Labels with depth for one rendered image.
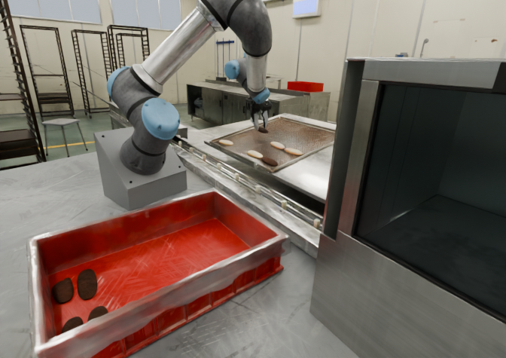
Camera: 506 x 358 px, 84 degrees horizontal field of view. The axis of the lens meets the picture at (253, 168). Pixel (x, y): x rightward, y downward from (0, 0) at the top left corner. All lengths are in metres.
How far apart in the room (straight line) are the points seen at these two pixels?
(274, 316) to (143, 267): 0.33
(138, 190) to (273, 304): 0.58
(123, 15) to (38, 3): 1.67
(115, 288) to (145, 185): 0.39
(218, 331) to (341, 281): 0.25
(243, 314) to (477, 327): 0.38
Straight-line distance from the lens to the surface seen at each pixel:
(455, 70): 0.38
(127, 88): 0.95
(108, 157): 1.03
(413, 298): 0.48
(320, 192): 0.97
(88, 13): 8.21
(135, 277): 0.74
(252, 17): 0.87
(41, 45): 8.07
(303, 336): 0.61
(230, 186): 1.03
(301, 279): 0.71
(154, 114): 0.88
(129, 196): 0.99
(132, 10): 8.44
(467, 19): 4.56
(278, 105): 3.93
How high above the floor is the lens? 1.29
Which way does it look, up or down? 21 degrees down
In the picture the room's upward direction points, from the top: 2 degrees clockwise
